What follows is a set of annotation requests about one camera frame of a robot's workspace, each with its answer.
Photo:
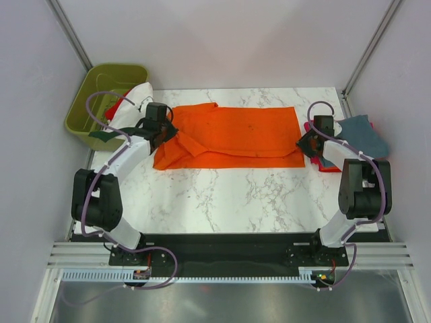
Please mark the aluminium extrusion rail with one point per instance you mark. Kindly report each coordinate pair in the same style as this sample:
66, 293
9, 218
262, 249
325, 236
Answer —
78, 255

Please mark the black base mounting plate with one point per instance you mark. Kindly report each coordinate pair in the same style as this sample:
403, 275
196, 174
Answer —
227, 255

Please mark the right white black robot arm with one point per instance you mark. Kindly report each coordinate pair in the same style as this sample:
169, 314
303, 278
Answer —
365, 193

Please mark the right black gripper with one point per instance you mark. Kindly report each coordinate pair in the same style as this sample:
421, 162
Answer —
302, 142

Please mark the folded grey-blue t shirt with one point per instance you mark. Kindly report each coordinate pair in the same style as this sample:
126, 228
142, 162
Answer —
358, 133

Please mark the folded magenta t shirt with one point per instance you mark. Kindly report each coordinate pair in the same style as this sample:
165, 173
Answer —
316, 160

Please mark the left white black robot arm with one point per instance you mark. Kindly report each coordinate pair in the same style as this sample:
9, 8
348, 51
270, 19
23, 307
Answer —
96, 200

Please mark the white red green t shirt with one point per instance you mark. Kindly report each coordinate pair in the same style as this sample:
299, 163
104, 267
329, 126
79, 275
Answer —
121, 119

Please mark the left aluminium frame post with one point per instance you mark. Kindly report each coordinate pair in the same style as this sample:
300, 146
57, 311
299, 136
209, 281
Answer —
69, 31

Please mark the white slotted cable duct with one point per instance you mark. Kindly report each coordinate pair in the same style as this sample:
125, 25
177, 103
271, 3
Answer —
136, 276

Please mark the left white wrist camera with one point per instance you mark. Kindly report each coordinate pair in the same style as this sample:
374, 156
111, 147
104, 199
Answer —
142, 105

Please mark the folded red-orange t shirt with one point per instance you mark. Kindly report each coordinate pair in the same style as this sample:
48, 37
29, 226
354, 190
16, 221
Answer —
329, 169

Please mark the right aluminium frame post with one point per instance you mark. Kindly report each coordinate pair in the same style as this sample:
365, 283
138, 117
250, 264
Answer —
372, 45

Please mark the orange t shirt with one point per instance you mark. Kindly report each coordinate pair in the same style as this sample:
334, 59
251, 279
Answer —
214, 137

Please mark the olive green plastic bin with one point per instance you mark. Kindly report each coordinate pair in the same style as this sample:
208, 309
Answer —
110, 77

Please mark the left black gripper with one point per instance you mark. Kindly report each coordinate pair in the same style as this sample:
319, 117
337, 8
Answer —
172, 131

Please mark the aluminium frame post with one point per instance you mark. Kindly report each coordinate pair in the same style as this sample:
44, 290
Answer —
372, 45
69, 31

